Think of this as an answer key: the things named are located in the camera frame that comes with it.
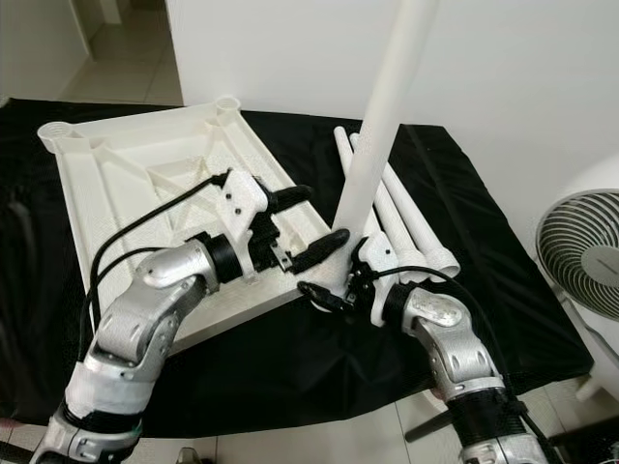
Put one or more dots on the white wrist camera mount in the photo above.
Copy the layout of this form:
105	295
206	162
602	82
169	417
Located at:
245	203
387	261

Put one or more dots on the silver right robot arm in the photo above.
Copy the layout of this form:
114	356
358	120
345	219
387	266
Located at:
440	324

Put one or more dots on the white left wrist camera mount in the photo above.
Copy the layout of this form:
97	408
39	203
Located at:
245	203

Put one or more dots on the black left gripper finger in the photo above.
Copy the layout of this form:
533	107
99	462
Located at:
319	253
292	196

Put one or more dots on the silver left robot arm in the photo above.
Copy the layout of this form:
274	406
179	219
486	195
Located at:
155	309

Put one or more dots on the white pedestal fan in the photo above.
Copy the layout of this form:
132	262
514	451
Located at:
580	242

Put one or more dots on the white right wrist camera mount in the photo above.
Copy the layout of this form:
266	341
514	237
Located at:
387	261

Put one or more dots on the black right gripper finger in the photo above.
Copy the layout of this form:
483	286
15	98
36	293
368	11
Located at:
322	298

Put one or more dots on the white plastic children tabletop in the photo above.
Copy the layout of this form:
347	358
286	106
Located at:
145	184

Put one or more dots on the black metal table leg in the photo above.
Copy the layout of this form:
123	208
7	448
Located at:
428	428

